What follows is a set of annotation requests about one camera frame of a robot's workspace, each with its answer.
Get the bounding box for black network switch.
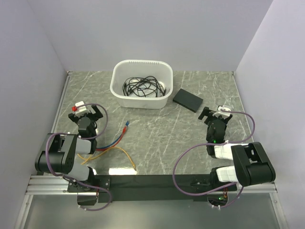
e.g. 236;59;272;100
173;89;203;113

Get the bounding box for blue ethernet cable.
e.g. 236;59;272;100
96;120;130;151

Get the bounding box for red ethernet cable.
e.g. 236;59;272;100
96;127;128;150

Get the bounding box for yellow ethernet cable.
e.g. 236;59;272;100
77;146;138;170

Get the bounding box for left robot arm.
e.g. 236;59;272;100
35;102;103;192

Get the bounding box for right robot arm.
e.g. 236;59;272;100
198;106;276;190

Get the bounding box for white plastic tub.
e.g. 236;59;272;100
110;60;173;109

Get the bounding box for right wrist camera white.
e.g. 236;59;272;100
213;105;232;119

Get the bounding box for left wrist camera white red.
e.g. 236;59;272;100
72;101;91;117

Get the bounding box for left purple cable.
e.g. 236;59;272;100
45;102;113;211

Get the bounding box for black tangled cables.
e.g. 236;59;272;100
122;75;167;98

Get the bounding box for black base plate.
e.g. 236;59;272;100
67;174;239;206

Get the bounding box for aluminium rail frame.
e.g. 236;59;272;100
16;71;288;229

